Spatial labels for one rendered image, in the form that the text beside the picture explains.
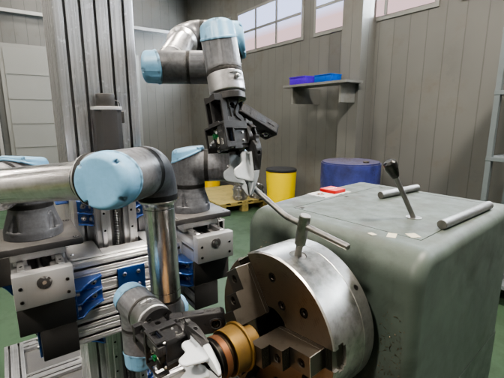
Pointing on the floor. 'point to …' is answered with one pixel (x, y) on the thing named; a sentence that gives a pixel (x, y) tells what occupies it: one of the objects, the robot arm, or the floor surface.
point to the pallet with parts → (234, 196)
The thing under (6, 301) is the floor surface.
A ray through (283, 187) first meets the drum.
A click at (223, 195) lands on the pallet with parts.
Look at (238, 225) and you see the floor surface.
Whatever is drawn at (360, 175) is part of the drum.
